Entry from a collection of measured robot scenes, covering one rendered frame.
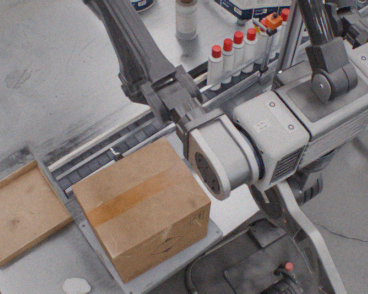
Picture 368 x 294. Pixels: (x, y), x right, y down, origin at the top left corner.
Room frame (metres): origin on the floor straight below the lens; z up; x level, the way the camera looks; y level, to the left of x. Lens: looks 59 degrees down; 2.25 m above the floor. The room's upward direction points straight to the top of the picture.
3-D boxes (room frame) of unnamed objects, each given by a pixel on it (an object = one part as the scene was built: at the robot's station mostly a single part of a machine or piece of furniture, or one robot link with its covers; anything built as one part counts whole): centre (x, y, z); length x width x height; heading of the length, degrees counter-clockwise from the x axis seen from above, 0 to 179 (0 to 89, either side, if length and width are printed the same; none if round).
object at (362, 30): (0.79, -0.45, 1.45); 0.09 x 0.08 x 0.12; 121
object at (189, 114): (0.54, -0.02, 1.45); 0.09 x 0.08 x 0.12; 121
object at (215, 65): (1.09, -0.11, 0.98); 0.05 x 0.05 x 0.20
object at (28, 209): (0.58, 0.56, 0.85); 0.30 x 0.26 x 0.04; 127
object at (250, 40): (1.18, -0.23, 0.98); 0.05 x 0.05 x 0.20
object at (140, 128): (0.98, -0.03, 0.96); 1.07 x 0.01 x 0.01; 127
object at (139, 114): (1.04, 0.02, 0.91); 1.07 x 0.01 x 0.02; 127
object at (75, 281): (0.34, 0.33, 0.85); 0.08 x 0.07 x 0.04; 61
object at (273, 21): (1.15, -0.27, 1.05); 0.10 x 0.04 x 0.33; 37
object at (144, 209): (0.53, 0.12, 0.99); 0.30 x 0.24 x 0.27; 123
